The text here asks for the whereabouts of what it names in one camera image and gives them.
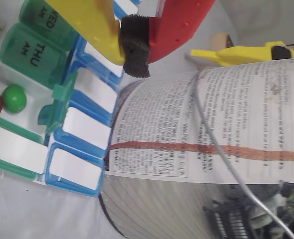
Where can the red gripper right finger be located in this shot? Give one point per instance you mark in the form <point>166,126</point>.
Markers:
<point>182,25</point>

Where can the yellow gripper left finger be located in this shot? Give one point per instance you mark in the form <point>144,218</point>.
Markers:
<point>92,25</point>

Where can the white weekly pill organizer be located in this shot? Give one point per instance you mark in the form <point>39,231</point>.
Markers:
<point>87,128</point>

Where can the green round candy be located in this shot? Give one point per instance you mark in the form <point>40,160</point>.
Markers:
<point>14,98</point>

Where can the small wooden block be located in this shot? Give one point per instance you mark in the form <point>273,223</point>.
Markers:
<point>219,39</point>

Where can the yellow pointed plastic part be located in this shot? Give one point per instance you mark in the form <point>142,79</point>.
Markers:
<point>236,53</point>

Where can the paper wrapped ridged container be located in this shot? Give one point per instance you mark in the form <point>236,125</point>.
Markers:
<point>162,124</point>

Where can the black grid rack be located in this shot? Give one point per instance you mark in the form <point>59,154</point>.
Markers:
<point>224,224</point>

